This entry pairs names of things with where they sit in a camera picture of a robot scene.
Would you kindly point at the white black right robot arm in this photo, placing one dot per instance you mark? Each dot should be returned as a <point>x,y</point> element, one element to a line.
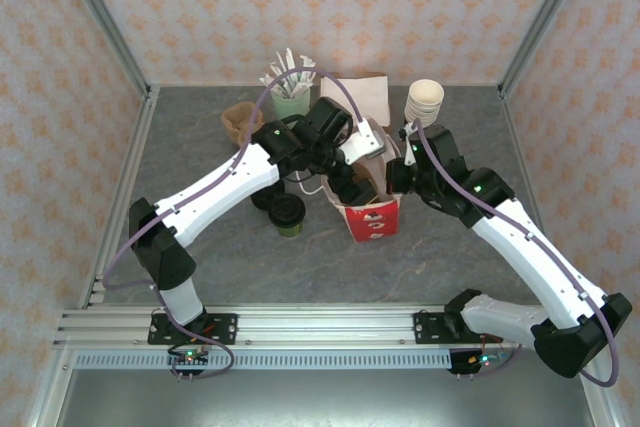
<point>530,252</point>

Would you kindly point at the paper wrapped straw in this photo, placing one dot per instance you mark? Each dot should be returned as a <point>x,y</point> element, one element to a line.
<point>279,74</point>
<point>309,81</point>
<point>270,83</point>
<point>289,64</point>

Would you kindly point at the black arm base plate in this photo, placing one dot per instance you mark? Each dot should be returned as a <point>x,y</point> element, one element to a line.
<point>427,328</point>
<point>220,327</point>

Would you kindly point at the mint green metal bucket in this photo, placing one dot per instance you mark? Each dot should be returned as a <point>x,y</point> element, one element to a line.
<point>287,107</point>

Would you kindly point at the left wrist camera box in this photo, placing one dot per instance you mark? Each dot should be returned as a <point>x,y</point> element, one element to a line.
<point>367,144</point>

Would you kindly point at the green cup with black lid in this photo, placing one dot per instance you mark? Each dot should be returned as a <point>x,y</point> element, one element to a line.
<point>287,212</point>

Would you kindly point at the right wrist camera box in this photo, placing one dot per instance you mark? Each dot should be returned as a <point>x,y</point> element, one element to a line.
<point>409,144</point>

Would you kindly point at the black cup lid stack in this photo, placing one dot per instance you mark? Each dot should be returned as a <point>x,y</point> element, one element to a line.
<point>261,199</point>

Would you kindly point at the small circuit board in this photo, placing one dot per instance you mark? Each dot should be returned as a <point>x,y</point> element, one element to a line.
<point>190,358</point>
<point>482,359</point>

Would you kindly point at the brown pulp cup carrier stack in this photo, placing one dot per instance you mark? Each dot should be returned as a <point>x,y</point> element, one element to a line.
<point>237,119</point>

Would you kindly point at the stacked black paper cups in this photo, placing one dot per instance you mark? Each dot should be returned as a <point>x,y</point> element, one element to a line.
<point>425,97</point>

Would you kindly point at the aluminium frame post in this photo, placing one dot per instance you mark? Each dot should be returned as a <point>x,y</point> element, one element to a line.
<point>545,12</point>
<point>100,12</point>

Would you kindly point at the aluminium mounting rail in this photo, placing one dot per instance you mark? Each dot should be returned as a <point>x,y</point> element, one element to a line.
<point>325,327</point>

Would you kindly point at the aluminium table side rail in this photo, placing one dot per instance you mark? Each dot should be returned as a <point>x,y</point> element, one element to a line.
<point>520,147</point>
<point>107,242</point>

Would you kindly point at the white paper napkin stack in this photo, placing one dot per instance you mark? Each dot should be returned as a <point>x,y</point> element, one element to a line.
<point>370,94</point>

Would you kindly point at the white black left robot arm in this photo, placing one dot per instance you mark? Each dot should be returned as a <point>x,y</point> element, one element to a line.
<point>215,192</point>

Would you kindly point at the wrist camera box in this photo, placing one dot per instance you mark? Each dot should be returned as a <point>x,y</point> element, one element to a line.
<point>367,144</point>
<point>409,144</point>

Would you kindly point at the brown cardboard napkin box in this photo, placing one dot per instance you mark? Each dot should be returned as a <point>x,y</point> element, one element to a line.
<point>387,119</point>

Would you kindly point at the white red paper bag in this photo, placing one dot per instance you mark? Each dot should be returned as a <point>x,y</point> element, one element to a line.
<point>372,222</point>

